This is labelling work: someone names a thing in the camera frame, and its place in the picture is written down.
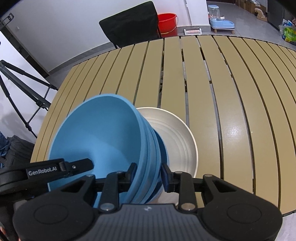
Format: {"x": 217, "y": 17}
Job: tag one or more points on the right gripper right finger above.
{"x": 184, "y": 185}

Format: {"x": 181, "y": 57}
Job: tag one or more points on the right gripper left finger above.
{"x": 114, "y": 184}

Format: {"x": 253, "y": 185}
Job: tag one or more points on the large blue bowl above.
{"x": 111, "y": 132}

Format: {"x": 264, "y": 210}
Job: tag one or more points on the shallow blue plate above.
{"x": 164, "y": 160}

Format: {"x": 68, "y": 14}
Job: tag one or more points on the small blue bowl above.
{"x": 154, "y": 181}

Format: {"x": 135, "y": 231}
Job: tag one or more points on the cream white plate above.
{"x": 181, "y": 149}

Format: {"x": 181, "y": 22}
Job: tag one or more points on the black folding chair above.
{"x": 132, "y": 26}

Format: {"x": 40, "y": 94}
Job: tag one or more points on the red plastic bucket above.
{"x": 168, "y": 24}

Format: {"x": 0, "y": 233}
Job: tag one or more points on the blue pet feeder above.
{"x": 218, "y": 22}

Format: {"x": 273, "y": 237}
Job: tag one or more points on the green bag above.
{"x": 289, "y": 34}

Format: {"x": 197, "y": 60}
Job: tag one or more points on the open cardboard boxes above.
{"x": 253, "y": 7}

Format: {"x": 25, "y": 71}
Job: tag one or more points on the grey refrigerator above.
{"x": 276, "y": 13}

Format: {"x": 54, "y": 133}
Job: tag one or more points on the black camera tripod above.
{"x": 25, "y": 95}

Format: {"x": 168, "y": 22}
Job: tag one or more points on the flat mop with metal handle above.
{"x": 193, "y": 30}

